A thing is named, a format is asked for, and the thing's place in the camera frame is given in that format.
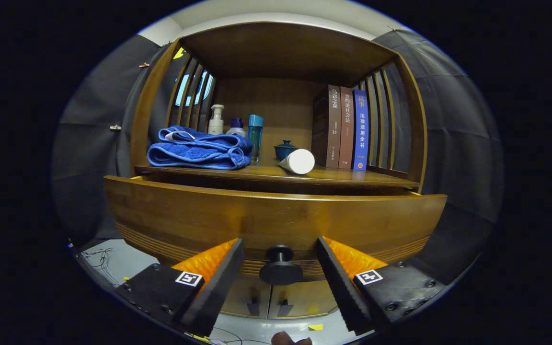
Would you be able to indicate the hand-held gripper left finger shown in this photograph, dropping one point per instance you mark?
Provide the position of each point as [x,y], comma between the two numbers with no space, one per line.
[216,292]

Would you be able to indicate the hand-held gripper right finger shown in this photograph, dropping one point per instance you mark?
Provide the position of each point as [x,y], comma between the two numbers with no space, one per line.
[343,292]

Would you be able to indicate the brown wooden drawer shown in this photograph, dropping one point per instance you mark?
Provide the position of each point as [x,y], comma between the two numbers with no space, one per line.
[185,215]

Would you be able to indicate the white and green tube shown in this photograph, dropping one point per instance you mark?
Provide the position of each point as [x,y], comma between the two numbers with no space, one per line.
[300,161]

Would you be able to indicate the wooden countertop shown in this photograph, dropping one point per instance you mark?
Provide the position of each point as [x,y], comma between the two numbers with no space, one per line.
[333,175]

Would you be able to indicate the brown wooden cabinet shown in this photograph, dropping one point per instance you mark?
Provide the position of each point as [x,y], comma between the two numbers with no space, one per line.
[285,52]

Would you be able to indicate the yellow tape piece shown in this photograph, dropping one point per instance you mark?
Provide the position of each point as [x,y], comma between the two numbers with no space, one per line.
[315,327]

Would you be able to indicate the folded blue towel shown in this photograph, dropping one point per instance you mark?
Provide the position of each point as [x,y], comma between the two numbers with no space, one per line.
[199,151]

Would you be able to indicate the blue lidded teacup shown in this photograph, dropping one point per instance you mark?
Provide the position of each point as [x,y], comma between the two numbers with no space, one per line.
[283,151]

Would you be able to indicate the teal slim bottle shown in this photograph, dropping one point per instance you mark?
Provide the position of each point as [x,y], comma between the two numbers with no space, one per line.
[255,136]

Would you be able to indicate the reddish brown book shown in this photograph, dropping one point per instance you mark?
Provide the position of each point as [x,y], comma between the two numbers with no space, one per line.
[346,129]

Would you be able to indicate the white bottle with blue cap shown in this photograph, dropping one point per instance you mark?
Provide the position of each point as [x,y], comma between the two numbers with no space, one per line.
[236,130]

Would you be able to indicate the blue book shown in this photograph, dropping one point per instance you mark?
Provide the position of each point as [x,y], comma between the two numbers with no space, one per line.
[361,129]

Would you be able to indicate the white pump bottle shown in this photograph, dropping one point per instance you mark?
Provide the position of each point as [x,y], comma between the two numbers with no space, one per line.
[215,125]

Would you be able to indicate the dark brown book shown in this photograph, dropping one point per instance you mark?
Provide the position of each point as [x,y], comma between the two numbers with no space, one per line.
[332,124]

